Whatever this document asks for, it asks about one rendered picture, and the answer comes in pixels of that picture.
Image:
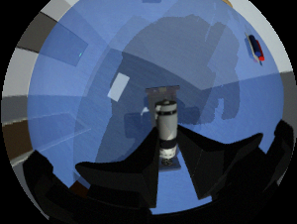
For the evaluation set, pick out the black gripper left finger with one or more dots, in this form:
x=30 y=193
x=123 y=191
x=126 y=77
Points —
x=138 y=172

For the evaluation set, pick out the white battery with black bands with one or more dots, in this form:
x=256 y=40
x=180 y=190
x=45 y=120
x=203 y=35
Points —
x=166 y=124

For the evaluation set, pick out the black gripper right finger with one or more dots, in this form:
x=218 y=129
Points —
x=208 y=161

